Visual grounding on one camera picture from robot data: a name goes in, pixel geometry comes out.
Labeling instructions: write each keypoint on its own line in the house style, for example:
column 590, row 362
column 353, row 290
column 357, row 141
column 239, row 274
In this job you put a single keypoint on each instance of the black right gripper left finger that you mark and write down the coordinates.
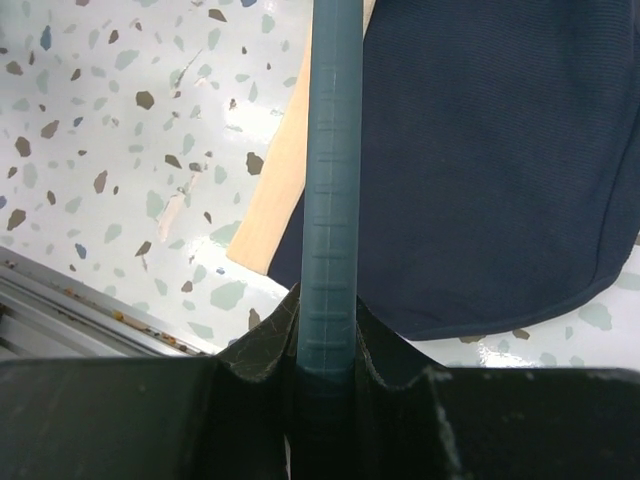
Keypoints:
column 151, row 417

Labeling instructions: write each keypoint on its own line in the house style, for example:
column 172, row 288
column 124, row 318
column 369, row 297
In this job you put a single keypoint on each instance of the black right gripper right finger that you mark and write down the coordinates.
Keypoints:
column 417, row 419

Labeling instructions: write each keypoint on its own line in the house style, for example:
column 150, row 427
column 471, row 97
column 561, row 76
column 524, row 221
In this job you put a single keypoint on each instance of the navy underwear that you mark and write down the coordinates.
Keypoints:
column 500, row 160

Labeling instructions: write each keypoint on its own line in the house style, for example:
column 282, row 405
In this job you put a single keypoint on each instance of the aluminium extrusion rail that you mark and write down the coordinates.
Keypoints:
column 45, row 314

